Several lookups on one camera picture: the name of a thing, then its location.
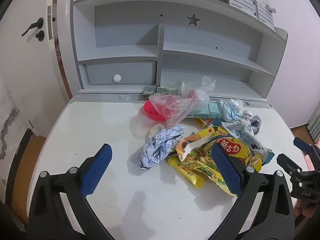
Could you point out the white round disc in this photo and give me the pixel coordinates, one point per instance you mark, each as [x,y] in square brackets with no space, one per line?
[154,130]

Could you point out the yellow snack bag red label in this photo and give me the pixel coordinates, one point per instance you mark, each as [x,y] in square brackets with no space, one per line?
[247,152]

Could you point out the green white cigarette pack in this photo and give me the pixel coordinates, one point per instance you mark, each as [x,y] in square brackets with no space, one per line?
[162,91]

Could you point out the grey drawer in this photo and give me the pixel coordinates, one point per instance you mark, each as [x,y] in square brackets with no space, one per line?
[100,71]

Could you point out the white door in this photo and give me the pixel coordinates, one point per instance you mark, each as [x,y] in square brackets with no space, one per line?
[22,67]

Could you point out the white round drawer knob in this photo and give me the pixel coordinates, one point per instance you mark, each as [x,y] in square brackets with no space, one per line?
[117,78]

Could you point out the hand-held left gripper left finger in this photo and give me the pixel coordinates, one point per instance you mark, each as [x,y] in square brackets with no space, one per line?
[96,170]

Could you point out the yellow stick wrapper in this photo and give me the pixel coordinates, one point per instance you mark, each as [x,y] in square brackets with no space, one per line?
[185,172]

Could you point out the crumpled blue white paper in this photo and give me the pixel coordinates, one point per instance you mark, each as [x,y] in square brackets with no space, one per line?
[157,150]

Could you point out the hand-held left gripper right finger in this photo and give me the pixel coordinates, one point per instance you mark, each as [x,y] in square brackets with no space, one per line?
[226,172]

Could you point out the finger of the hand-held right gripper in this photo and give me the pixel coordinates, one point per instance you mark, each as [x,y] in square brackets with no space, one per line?
[287,162]
[301,143]

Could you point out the clear plastic bag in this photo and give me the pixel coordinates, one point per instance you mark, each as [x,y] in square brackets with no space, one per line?
[175,105]

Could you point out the teal cigarette box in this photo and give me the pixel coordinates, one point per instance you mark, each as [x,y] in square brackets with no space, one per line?
[210,110]

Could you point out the black door lock knob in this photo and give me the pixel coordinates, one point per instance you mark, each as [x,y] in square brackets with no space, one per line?
[40,35]

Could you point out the white desk shelf unit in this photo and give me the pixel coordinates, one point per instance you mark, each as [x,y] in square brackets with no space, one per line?
[125,52]

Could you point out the person's right hand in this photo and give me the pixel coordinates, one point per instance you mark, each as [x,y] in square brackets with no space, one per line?
[301,208]

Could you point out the torn yellow snack bag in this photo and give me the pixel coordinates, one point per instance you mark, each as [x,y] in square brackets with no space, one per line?
[197,165]

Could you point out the small yellow box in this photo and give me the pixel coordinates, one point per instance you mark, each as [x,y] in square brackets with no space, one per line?
[205,122]

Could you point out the white blue drink pouch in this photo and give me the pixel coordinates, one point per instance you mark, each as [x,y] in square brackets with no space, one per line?
[246,132]

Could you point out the grey ribbed panel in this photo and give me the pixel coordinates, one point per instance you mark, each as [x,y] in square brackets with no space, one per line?
[315,127]

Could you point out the red round lid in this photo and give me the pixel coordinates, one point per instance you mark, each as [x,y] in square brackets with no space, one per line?
[149,110]

